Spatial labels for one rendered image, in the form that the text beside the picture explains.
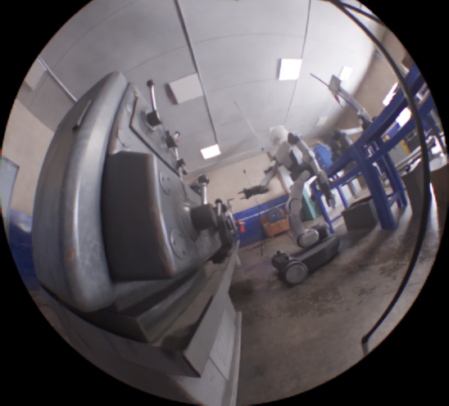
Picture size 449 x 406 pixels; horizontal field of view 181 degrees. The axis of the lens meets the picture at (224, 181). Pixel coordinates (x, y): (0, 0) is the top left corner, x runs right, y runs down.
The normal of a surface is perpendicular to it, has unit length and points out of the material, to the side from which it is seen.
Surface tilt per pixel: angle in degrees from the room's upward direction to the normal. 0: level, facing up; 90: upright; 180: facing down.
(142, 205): 90
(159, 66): 180
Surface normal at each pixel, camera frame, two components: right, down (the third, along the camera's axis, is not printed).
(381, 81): -0.95, 0.33
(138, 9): 0.30, 0.88
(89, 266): 0.95, -0.33
